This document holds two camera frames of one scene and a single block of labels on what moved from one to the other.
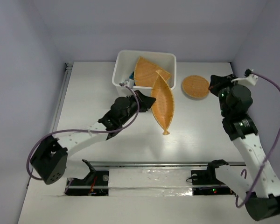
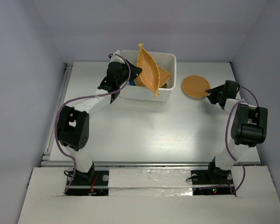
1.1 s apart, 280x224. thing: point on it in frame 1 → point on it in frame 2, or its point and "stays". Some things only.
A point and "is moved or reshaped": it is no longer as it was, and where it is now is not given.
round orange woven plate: (195, 86) stays
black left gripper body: (133, 105) → (124, 74)
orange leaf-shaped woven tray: (164, 107) → (148, 69)
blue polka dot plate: (131, 75) is moved or reshaped
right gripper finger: (215, 87) → (211, 99)
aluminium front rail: (85, 164) stays
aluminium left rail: (67, 68) stays
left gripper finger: (145, 102) → (135, 71)
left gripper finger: (143, 108) → (133, 76)
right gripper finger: (217, 81) → (215, 90)
